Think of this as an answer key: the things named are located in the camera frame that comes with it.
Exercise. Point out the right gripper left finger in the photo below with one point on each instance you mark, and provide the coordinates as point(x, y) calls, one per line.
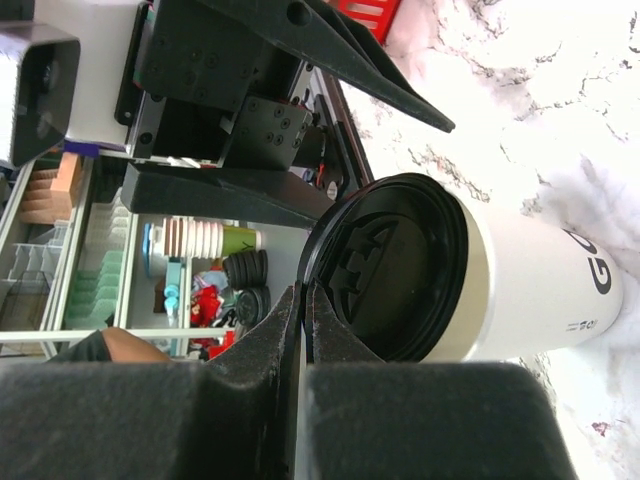
point(267, 356)

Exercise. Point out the black plastic cup lid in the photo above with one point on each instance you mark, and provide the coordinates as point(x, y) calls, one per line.
point(392, 260)

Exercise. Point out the red plastic basket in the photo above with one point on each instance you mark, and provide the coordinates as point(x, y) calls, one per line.
point(376, 15)

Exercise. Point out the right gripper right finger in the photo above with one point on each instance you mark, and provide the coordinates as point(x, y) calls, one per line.
point(327, 339)

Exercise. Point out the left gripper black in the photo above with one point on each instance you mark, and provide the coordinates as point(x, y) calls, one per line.
point(200, 85)

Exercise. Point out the white paper cup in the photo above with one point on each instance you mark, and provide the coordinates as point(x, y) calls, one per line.
point(529, 287)

